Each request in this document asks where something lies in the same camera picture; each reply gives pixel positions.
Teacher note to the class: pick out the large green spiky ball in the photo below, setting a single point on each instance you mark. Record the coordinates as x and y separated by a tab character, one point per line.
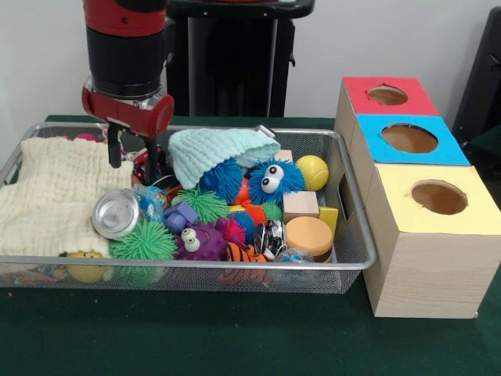
142	243

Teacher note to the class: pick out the clear mesh bin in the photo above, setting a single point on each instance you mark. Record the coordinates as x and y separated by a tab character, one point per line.
348	235

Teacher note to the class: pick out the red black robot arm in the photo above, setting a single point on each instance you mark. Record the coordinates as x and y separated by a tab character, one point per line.
125	55

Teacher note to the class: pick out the round wooden disc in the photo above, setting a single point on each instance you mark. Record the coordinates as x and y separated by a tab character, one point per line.
309	235

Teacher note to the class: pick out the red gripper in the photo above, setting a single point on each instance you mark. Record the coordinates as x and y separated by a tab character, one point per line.
129	110

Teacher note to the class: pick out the yellow ball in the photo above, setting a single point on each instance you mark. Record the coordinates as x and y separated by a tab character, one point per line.
312	172

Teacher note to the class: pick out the orange tiger striped toy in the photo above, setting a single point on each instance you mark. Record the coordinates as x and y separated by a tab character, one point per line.
244	253

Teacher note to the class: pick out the wooden box with three holes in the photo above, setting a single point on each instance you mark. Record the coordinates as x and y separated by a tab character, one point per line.
427	258

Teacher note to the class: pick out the blue fuzzy ball with eyes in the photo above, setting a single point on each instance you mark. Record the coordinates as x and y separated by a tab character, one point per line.
275	182

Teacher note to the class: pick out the small green spiky ball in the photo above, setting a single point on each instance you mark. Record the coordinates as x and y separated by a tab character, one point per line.
205	205

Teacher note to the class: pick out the black chair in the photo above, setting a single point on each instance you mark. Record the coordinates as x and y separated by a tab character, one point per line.
481	86

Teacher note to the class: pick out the cream waffle cloth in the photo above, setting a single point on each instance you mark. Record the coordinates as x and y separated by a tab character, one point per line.
59	188

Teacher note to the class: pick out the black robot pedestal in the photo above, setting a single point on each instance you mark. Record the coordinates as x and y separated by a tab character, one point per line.
235	63

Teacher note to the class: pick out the wooden cube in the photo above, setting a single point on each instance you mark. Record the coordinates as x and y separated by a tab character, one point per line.
300	205

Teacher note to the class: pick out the purple spiky ball with eyes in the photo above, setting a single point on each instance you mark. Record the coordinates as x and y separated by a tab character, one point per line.
202	243

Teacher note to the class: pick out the mint green knit cloth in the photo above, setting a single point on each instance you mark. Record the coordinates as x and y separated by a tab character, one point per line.
211	147

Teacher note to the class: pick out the red black packet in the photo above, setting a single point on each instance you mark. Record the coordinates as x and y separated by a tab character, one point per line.
137	160

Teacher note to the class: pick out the yellow block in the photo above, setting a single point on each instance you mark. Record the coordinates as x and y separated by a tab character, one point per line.
329	219

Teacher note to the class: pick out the silver can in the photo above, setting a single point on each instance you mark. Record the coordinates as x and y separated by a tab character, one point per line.
116	214

